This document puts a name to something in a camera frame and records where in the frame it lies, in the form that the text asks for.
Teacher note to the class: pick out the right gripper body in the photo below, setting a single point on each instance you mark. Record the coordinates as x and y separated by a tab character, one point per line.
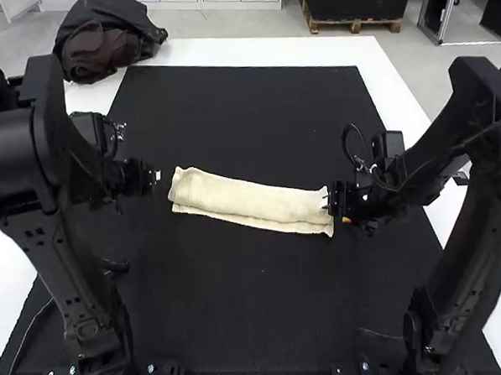
354	203

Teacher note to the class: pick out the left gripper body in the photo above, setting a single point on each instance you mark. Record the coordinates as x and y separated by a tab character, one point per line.
134	177

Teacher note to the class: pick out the pale towel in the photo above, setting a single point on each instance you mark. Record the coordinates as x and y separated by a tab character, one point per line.
243	200

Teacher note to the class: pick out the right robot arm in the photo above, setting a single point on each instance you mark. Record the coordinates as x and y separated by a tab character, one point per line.
462	143

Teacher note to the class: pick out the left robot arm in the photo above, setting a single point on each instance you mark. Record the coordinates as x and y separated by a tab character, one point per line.
44	173

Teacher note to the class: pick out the black mat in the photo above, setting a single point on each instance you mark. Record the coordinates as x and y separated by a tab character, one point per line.
260	300

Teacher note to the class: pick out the black jacket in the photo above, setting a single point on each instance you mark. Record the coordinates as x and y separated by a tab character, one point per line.
100	40

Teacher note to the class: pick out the wooden pallet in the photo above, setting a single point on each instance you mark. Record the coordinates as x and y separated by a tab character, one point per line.
351	24

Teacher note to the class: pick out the grey cupboard with open door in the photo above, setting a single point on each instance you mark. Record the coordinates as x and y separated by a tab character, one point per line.
22	7

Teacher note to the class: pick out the grey framed trolley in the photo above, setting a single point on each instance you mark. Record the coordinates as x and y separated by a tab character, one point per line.
438	5

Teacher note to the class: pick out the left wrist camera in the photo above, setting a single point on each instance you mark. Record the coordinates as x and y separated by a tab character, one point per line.
88	129

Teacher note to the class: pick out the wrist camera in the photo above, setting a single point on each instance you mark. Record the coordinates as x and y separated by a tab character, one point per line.
389	144
88	129

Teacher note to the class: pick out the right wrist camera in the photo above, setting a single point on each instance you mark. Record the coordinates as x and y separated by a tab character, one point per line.
389	144

